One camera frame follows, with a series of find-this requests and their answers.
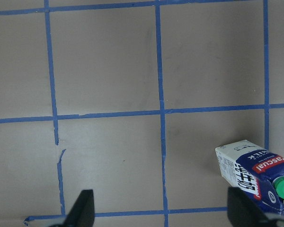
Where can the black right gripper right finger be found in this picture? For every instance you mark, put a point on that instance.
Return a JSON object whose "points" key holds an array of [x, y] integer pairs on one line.
{"points": [[243, 212]]}

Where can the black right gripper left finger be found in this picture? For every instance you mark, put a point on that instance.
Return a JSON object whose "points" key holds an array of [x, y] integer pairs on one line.
{"points": [[82, 213]]}

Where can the blue white milk carton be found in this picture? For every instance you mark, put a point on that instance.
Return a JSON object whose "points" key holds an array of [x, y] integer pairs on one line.
{"points": [[256, 171]]}

